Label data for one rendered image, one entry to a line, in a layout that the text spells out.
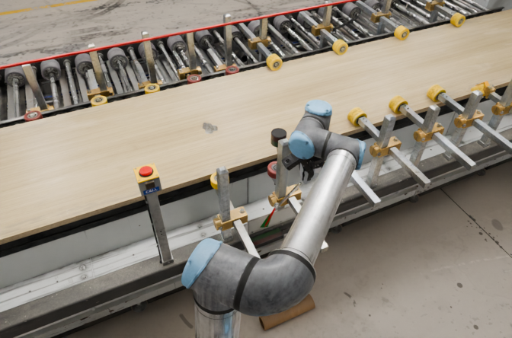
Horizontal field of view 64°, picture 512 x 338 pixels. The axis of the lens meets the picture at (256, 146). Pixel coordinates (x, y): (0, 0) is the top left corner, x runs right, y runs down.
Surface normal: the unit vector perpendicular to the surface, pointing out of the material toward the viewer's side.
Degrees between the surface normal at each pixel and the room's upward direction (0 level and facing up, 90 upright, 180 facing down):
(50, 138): 0
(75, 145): 0
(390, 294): 0
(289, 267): 12
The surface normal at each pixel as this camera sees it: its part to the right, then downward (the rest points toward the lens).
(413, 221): 0.01, -0.73
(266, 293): 0.12, -0.09
